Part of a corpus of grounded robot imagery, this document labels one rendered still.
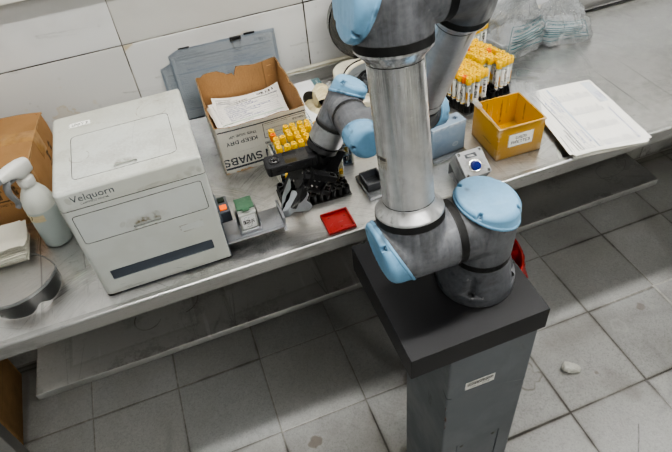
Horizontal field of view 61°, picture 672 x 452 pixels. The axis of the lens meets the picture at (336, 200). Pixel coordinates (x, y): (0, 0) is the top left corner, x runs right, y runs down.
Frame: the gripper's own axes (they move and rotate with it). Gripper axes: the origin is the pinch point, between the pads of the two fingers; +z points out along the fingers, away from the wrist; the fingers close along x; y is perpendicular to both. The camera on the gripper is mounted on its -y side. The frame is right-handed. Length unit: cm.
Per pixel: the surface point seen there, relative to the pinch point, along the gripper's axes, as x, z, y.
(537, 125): -1, -37, 56
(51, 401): 39, 125, -32
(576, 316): -4, 30, 132
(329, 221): -3.1, -1.1, 10.9
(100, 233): -4.5, 6.9, -39.0
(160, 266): -4.5, 15.0, -25.2
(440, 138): 6.1, -24.0, 36.9
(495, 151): 0, -27, 50
